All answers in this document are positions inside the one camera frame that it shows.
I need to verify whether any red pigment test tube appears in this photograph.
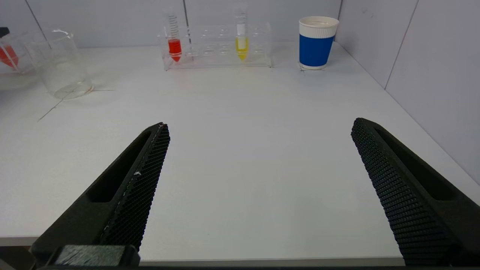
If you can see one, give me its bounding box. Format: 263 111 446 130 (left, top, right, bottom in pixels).
0 45 19 71
166 7 183 63

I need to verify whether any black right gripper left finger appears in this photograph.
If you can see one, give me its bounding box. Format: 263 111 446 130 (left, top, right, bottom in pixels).
29 122 171 270

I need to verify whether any clear glass beaker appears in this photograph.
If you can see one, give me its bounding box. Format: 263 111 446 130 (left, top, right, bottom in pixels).
25 29 94 100

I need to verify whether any clear acrylic test tube rack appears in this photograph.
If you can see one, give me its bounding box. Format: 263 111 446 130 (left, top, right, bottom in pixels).
0 32 38 75
158 23 273 71

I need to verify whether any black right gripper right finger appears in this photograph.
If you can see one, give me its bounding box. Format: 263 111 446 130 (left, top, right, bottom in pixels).
351 118 480 267

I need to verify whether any blue white paper cup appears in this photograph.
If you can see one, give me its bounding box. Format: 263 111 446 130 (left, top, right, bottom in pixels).
298 16 340 70

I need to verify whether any yellow pigment test tube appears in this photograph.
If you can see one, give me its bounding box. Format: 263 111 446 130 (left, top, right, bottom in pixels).
235 6 249 61

